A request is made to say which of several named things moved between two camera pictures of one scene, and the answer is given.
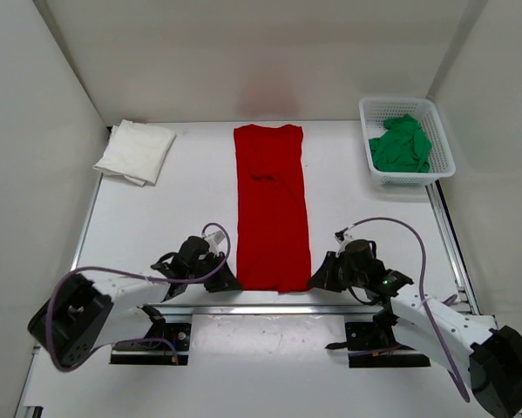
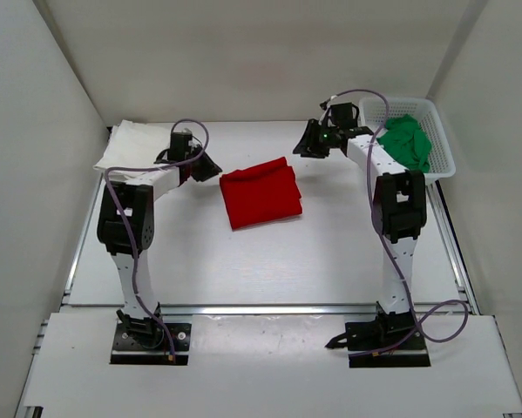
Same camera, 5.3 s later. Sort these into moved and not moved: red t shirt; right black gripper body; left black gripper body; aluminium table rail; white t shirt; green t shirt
Moved: left black gripper body; red t shirt; right black gripper body
Not moved: white t shirt; green t shirt; aluminium table rail
